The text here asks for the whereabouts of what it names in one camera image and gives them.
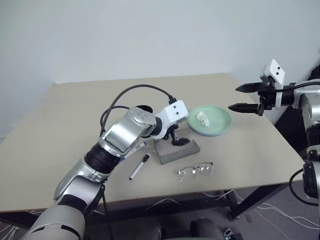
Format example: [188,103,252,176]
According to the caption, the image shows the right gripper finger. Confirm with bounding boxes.
[227,102,259,114]
[235,83,261,94]

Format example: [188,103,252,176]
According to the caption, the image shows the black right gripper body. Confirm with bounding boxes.
[256,77,278,117]

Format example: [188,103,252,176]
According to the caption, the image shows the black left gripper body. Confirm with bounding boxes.
[163,123,180,140]

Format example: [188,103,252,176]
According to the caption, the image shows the grey glasses case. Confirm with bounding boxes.
[152,128,201,165]

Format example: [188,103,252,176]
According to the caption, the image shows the light green plate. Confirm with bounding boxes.
[187,104,233,137]

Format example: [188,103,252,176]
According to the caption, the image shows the crumpled white tissue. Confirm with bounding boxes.
[195,111,211,127]

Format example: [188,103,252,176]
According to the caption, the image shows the white marker blue cap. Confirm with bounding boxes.
[119,141,147,161]

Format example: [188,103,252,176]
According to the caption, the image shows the white marker black cap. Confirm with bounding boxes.
[128,154,150,181]

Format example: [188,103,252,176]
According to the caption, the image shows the small black device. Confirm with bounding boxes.
[223,227,244,240]

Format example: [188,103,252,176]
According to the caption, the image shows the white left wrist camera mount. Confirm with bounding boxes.
[152,99,190,141]

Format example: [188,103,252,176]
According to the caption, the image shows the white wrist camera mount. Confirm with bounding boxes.
[259,59,287,109]
[152,99,190,141]

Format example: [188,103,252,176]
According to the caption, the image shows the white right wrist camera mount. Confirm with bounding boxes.
[259,59,287,109]

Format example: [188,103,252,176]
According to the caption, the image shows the clear frame glasses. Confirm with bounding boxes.
[176,161,215,183]

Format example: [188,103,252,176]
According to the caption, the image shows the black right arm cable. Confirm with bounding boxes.
[282,80,320,91]

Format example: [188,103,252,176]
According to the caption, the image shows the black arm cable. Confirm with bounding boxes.
[282,80,320,91]
[99,84,179,138]

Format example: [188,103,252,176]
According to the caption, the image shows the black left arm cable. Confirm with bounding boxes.
[99,84,179,138]

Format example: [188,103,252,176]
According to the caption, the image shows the white floor cable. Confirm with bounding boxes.
[144,198,181,211]
[201,189,238,201]
[252,201,320,240]

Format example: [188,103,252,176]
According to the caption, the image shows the black table frame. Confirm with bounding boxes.
[0,183,292,223]

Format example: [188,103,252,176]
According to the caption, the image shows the black looped cable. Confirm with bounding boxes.
[289,168,313,206]

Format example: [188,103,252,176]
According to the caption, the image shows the thin black hanging cable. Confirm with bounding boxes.
[99,184,112,240]

